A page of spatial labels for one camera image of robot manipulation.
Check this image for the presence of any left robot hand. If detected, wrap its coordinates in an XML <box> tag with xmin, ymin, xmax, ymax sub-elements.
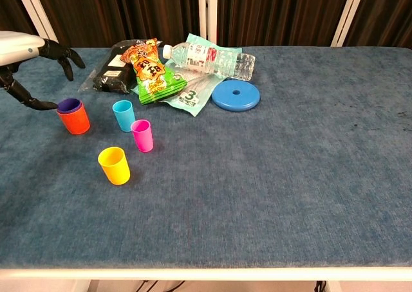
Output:
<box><xmin>0</xmin><ymin>30</ymin><xmax>86</xmax><ymax>111</ymax></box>

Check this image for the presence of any purple plastic cup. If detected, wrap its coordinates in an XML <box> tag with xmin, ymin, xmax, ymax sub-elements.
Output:
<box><xmin>57</xmin><ymin>98</ymin><xmax>81</xmax><ymax>114</ymax></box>

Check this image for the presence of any light blue plastic cup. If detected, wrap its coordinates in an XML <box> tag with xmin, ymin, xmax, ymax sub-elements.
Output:
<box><xmin>112</xmin><ymin>100</ymin><xmax>136</xmax><ymax>132</ymax></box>

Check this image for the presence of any yellow plastic cup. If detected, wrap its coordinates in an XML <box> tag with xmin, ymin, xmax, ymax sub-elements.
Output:
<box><xmin>97</xmin><ymin>146</ymin><xmax>131</xmax><ymax>186</ymax></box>

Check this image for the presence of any dark brown curtain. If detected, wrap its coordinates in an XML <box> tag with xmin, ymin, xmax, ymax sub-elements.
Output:
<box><xmin>0</xmin><ymin>0</ymin><xmax>42</xmax><ymax>35</ymax></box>
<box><xmin>217</xmin><ymin>0</ymin><xmax>353</xmax><ymax>48</ymax></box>
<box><xmin>32</xmin><ymin>0</ymin><xmax>200</xmax><ymax>48</ymax></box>
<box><xmin>344</xmin><ymin>0</ymin><xmax>412</xmax><ymax>50</ymax></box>

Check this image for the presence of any black item in clear bag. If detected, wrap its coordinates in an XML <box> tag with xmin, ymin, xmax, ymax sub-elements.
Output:
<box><xmin>78</xmin><ymin>39</ymin><xmax>142</xmax><ymax>93</ymax></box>

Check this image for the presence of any orange plastic cup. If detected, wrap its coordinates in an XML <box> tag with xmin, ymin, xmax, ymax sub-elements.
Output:
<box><xmin>56</xmin><ymin>99</ymin><xmax>91</xmax><ymax>136</ymax></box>

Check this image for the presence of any orange green snack bag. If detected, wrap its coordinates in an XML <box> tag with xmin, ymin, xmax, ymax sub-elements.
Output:
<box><xmin>120</xmin><ymin>38</ymin><xmax>188</xmax><ymax>106</ymax></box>

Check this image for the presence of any pink plastic cup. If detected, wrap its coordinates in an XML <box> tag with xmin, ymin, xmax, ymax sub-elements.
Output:
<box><xmin>131</xmin><ymin>119</ymin><xmax>155</xmax><ymax>153</ymax></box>

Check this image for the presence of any teal utensil package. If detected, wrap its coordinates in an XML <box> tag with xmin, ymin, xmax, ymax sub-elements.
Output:
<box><xmin>160</xmin><ymin>33</ymin><xmax>243</xmax><ymax>118</ymax></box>

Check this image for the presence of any clear plastic water bottle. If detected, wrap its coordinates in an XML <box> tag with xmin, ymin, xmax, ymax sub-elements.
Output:
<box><xmin>162</xmin><ymin>42</ymin><xmax>256</xmax><ymax>82</ymax></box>

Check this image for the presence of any blue round disc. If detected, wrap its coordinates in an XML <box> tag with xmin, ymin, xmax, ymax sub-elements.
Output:
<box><xmin>211</xmin><ymin>79</ymin><xmax>261</xmax><ymax>113</ymax></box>

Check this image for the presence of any blue table cloth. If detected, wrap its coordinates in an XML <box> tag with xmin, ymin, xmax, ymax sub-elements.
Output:
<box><xmin>0</xmin><ymin>46</ymin><xmax>412</xmax><ymax>270</ymax></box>

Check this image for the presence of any white frame post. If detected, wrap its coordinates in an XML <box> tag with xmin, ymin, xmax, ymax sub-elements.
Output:
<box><xmin>12</xmin><ymin>0</ymin><xmax>59</xmax><ymax>44</ymax></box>
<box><xmin>331</xmin><ymin>0</ymin><xmax>368</xmax><ymax>48</ymax></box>
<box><xmin>198</xmin><ymin>0</ymin><xmax>218</xmax><ymax>48</ymax></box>

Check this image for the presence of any black floor cable bundle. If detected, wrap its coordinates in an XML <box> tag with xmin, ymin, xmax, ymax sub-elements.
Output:
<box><xmin>136</xmin><ymin>280</ymin><xmax>187</xmax><ymax>292</ymax></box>

